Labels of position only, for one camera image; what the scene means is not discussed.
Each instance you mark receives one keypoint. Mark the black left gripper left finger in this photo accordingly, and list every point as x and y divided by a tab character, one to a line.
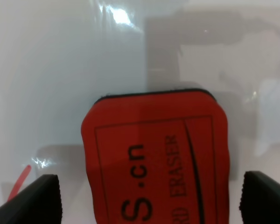
39	203

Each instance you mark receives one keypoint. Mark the red whiteboard eraser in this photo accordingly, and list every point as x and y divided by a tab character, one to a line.
158	158

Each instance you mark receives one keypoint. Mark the white aluminium-framed whiteboard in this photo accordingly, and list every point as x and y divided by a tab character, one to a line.
57	57

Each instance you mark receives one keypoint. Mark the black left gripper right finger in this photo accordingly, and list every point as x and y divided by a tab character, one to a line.
260	199

